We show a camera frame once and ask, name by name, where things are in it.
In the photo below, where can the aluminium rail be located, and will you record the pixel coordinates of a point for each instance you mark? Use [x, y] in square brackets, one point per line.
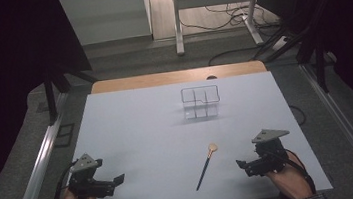
[348, 126]
[38, 169]

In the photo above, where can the black metal stand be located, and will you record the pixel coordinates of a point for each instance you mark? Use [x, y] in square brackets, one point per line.
[319, 63]
[51, 100]

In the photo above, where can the clear acrylic organizer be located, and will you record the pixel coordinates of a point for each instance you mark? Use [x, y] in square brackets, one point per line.
[201, 101]

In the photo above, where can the person's right hand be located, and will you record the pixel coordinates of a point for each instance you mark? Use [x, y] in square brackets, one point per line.
[289, 180]

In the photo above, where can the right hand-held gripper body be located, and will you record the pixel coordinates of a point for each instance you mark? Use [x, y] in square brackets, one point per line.
[270, 159]

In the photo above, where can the white power strip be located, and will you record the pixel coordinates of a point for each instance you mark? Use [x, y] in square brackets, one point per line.
[280, 43]

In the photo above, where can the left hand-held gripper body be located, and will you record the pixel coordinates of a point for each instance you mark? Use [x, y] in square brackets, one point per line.
[86, 180]

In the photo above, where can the dark table grommet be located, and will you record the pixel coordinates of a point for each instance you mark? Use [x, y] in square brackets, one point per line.
[211, 77]

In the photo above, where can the white board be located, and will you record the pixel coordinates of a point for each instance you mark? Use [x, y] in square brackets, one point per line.
[154, 132]

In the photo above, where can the wooden table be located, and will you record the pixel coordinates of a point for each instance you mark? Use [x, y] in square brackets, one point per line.
[162, 78]

